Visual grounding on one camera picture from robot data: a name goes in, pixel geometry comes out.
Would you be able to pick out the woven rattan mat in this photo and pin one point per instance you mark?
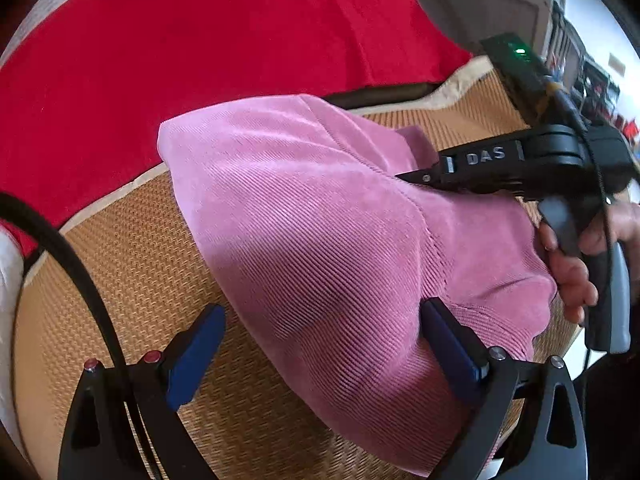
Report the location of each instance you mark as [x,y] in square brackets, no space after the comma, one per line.
[150,270]

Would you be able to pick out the white quilted cushion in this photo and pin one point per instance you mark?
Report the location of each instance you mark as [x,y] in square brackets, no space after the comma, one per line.
[7,285]

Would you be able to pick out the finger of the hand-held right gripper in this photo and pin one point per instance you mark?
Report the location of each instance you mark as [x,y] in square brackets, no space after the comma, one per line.
[422,177]

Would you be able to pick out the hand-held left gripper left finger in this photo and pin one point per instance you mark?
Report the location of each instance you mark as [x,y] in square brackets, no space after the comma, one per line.
[195,360]

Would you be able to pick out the person's right hand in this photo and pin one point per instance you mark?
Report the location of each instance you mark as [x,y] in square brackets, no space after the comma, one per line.
[570,280]

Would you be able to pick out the red blanket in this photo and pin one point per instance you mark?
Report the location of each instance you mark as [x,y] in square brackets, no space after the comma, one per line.
[200,60]

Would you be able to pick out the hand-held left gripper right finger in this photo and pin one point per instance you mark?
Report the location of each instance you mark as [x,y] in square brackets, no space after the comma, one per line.
[452,355]

